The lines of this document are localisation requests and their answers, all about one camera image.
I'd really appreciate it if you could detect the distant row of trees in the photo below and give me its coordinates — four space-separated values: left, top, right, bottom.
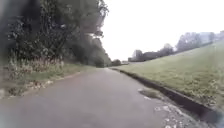
111 30 224 66

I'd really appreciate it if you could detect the grey asphalt path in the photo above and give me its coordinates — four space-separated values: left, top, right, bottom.
0 67 214 128

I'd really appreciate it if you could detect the grass slope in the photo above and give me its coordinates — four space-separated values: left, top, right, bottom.
113 39 224 112

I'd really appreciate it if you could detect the grass strip beside ditch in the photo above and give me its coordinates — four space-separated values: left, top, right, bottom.
137 87 163 100

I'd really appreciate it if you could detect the dark drainage ditch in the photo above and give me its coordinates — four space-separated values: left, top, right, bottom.
109 67 224 126

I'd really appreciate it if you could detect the wood of dark trees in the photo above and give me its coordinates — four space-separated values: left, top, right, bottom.
0 0 113 69

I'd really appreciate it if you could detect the overgrown grass verge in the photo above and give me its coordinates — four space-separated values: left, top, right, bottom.
0 56 95 100

